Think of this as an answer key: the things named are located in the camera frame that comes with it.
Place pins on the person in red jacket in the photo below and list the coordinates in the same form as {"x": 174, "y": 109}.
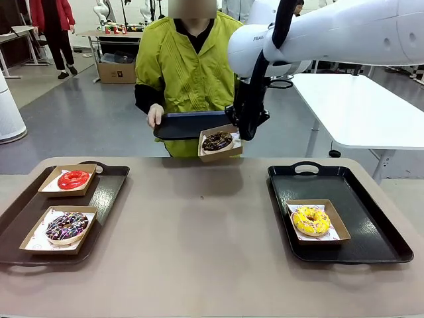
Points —
{"x": 53, "y": 33}

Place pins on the white red-printed paper liner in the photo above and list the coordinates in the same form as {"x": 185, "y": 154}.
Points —
{"x": 36, "y": 243}
{"x": 236, "y": 141}
{"x": 53, "y": 187}
{"x": 326, "y": 236}

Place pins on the black plastic tray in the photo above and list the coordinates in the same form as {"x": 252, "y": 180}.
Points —
{"x": 364, "y": 205}

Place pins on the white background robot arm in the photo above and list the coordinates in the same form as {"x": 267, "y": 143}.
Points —
{"x": 99, "y": 6}

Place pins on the white desk with grey legs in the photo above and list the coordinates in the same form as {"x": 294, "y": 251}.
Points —
{"x": 16, "y": 30}

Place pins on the person's right forearm black sleeve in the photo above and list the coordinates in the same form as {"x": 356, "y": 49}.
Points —
{"x": 144, "y": 99}

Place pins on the brown cardboard box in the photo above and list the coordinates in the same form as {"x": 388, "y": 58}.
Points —
{"x": 66, "y": 194}
{"x": 218, "y": 156}
{"x": 318, "y": 242}
{"x": 49, "y": 251}

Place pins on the large cardboard carton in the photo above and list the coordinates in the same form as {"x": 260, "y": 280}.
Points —
{"x": 116, "y": 74}

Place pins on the wooden top desk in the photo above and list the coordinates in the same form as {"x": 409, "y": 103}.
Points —
{"x": 92, "y": 33}

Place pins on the brown plastic tray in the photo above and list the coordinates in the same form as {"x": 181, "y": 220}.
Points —
{"x": 109, "y": 205}

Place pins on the yellow glazed donut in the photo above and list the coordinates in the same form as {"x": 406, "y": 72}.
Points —
{"x": 301, "y": 225}

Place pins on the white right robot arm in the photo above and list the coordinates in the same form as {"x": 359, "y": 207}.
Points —
{"x": 331, "y": 30}

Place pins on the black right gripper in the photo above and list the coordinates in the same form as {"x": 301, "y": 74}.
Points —
{"x": 241, "y": 96}

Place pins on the white cylindrical appliance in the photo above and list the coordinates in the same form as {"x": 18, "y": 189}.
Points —
{"x": 10, "y": 116}

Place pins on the person's right hand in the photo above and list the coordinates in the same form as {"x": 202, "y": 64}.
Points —
{"x": 155, "y": 116}

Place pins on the chocolate donut with colourful sprinkles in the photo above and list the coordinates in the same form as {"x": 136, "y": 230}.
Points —
{"x": 54, "y": 235}

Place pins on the white table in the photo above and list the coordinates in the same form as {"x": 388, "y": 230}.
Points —
{"x": 364, "y": 109}

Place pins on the person in green jacket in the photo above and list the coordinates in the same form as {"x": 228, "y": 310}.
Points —
{"x": 185, "y": 66}

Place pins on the dark blue serving tray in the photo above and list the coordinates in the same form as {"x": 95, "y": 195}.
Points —
{"x": 179, "y": 127}

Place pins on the red glazed donut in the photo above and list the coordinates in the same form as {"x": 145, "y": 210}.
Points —
{"x": 66, "y": 183}

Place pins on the chocolate donut with brown crumbs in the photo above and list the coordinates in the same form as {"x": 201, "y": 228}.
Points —
{"x": 212, "y": 145}

